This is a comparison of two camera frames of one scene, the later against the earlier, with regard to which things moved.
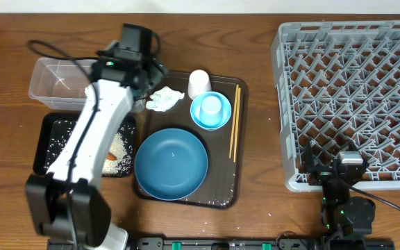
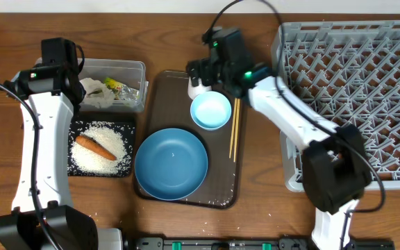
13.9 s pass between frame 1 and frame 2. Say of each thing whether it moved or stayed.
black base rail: stayed
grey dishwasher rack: stayed
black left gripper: moved
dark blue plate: stayed
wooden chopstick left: stayed
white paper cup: stayed
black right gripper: moved
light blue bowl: stayed
